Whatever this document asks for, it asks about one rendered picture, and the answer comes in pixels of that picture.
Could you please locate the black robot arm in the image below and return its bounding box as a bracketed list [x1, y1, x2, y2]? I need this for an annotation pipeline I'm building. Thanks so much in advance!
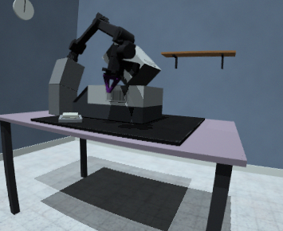
[67, 13, 140, 77]

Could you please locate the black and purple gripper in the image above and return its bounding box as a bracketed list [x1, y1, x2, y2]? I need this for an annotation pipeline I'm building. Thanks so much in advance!
[102, 57, 124, 93]

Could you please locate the white multi-well plate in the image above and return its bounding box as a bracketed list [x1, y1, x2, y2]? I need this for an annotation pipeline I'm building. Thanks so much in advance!
[62, 112, 79, 119]

